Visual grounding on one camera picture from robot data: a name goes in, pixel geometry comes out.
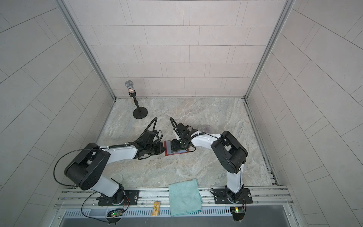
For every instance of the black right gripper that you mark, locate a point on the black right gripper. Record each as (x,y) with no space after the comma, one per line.
(174,144)

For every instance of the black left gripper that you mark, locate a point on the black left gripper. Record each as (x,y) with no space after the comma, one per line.
(160,145)

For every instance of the red card holder wallet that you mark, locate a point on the red card holder wallet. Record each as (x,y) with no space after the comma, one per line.
(169,151)

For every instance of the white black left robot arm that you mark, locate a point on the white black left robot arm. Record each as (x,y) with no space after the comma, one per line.
(86,169)

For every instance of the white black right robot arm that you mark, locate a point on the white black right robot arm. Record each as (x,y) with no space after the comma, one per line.
(229,151)

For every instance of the microphone on black stand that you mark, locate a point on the microphone on black stand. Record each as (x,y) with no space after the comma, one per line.
(139,112)

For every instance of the teal folded cloth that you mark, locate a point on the teal folded cloth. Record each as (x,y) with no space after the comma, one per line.
(184,198)

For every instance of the small wooden block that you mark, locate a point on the small wooden block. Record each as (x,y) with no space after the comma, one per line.
(156,209)

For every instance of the left green circuit board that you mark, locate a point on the left green circuit board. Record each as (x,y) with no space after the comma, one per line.
(115,213)

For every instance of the green circuit board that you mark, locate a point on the green circuit board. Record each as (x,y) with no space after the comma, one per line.
(238,213)
(115,213)

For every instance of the right green circuit board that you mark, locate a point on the right green circuit board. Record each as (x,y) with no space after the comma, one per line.
(238,213)

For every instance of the aluminium corner profile left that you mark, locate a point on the aluminium corner profile left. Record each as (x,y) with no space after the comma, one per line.
(81,41)

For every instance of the aluminium corner profile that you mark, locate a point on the aluminium corner profile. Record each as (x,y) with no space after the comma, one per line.
(81,41)
(277,30)

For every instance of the aluminium corner profile right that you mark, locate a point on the aluminium corner profile right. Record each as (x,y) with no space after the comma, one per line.
(277,30)

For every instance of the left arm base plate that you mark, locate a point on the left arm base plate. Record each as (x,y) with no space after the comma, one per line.
(124,197)

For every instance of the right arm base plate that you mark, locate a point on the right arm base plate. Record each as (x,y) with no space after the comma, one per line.
(226,196)

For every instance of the aluminium rail frame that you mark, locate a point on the aluminium rail frame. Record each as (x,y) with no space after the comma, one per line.
(146,197)

